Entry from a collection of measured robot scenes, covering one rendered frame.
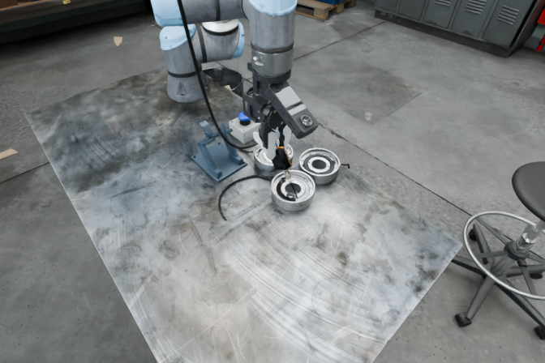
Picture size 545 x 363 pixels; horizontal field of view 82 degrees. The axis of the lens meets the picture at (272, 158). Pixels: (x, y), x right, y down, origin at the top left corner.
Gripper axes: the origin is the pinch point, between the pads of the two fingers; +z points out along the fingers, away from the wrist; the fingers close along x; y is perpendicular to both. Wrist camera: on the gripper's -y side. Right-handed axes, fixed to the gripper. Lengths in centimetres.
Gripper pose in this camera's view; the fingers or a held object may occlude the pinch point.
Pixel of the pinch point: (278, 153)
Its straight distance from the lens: 70.5
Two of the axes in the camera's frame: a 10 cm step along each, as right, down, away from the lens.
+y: -6.8, -5.1, 5.3
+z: 0.0, 7.3, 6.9
